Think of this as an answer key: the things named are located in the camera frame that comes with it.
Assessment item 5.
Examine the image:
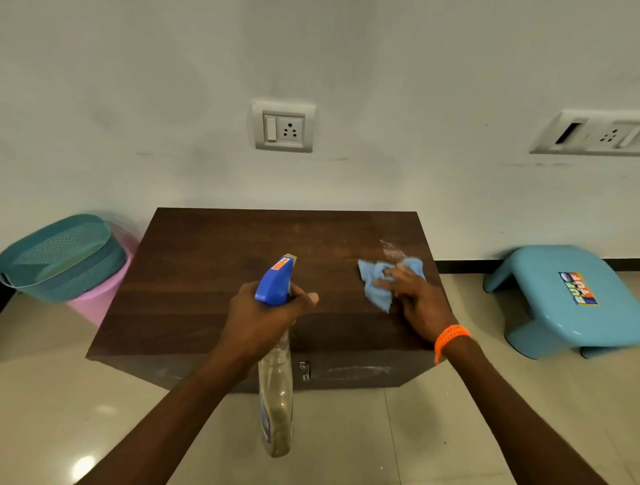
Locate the person's right forearm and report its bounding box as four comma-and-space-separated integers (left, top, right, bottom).
441, 336, 609, 485

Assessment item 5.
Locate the white wall socket with switch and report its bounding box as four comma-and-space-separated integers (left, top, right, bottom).
251, 100, 317, 154

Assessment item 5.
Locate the person's right hand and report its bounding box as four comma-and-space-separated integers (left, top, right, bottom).
373, 264, 459, 345

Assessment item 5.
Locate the pink plastic tub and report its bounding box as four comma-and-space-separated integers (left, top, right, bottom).
66, 232, 141, 328

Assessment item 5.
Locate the clear spray bottle blue head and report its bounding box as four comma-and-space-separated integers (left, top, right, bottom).
254, 254, 298, 458

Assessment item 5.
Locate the blue cleaning cloth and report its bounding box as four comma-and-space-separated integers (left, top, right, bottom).
357, 257, 427, 314

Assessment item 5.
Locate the teal plastic mesh basket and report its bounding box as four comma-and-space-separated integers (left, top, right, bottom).
0, 214, 129, 304

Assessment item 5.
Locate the wide white wall switch panel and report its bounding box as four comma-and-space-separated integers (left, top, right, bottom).
529, 109, 640, 158

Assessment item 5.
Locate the person's left forearm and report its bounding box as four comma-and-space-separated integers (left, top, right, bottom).
75, 345, 261, 485

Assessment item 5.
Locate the orange bead bracelet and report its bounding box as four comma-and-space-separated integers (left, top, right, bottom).
433, 325, 472, 365

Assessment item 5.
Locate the person's left hand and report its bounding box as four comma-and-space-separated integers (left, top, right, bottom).
216, 281, 320, 369

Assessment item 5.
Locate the light blue plastic stool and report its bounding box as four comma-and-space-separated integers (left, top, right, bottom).
482, 245, 640, 360

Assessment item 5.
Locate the dark brown wooden cabinet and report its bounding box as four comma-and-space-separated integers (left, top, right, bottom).
86, 208, 451, 395

